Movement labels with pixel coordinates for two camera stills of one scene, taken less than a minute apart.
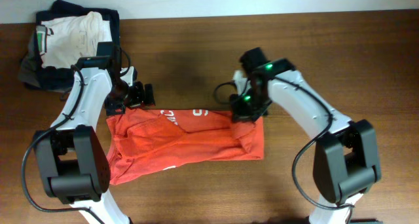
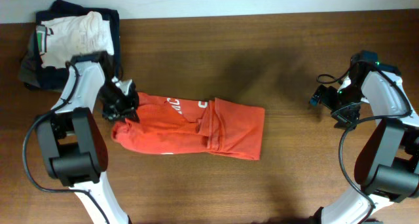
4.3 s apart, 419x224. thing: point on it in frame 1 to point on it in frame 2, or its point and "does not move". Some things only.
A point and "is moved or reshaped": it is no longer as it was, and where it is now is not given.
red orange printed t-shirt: [142, 141] is moved or reshaped
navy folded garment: [55, 78] does not move
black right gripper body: [253, 103] to [347, 107]
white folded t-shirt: [61, 42] does not move
